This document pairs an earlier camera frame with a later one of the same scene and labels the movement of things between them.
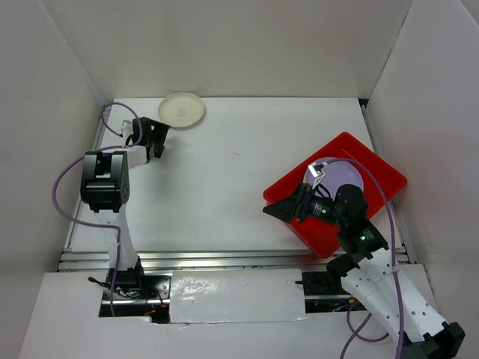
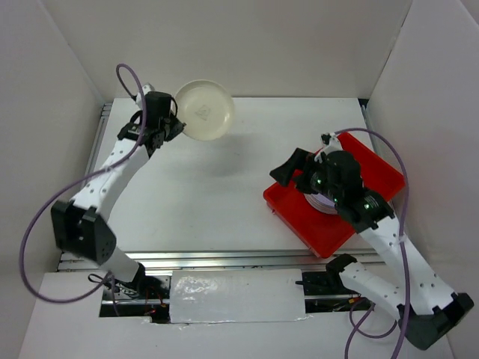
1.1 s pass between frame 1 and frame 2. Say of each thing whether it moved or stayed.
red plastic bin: stayed
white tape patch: stayed
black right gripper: moved
